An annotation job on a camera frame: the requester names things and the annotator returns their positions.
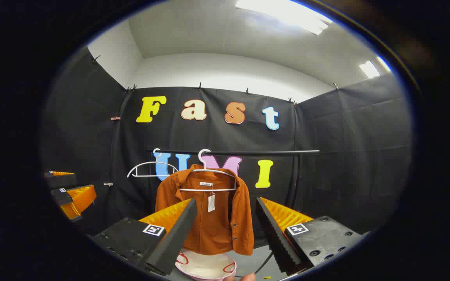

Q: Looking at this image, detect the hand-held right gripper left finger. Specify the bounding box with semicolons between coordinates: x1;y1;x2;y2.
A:
91;198;197;276

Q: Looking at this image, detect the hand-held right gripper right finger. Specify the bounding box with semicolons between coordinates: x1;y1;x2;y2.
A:
255;197;366;274

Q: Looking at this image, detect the white laundry hamper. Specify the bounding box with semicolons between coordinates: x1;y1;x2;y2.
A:
175;251;238;281

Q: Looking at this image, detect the orange corduroy shirt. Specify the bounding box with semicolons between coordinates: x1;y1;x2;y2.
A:
155;164;255;256

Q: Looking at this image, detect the white plastic hanger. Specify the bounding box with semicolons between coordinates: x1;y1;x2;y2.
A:
179;149;238;192
127;148;179;178

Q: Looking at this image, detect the black backdrop cloth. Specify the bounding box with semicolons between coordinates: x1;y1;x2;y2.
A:
41;47;413;258

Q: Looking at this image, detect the small ceiling light panel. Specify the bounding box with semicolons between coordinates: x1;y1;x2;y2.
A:
359;57;392;78

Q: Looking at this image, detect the large ceiling light panel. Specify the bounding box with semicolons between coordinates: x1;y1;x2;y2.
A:
235;0;333;36

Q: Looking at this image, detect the black cable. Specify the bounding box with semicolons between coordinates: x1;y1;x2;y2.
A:
254;252;274;274

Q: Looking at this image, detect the black clothes rail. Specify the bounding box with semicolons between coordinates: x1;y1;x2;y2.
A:
147;149;320;211

